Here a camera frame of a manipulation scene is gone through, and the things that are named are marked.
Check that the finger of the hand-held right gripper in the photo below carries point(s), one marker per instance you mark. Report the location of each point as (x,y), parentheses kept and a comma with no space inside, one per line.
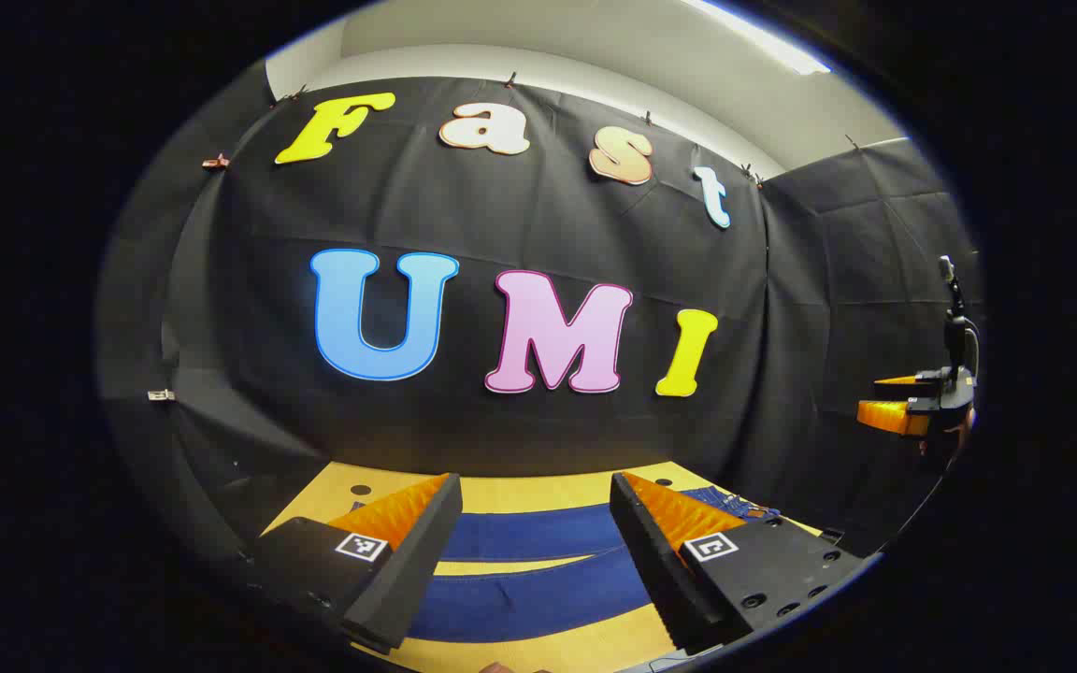
(889,416)
(896,380)

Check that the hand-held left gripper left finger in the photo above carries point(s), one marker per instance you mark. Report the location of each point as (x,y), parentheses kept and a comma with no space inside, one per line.
(412,561)

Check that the blue denim jeans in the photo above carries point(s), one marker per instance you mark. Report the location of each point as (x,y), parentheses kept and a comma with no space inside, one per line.
(538,533)

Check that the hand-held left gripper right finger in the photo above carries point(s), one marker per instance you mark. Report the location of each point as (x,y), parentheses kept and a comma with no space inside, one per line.
(651,551)

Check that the silver metal clip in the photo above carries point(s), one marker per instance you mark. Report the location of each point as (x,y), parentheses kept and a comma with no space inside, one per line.
(162,395)

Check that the orange clip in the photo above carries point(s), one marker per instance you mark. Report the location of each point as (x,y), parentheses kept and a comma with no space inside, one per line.
(216,163)

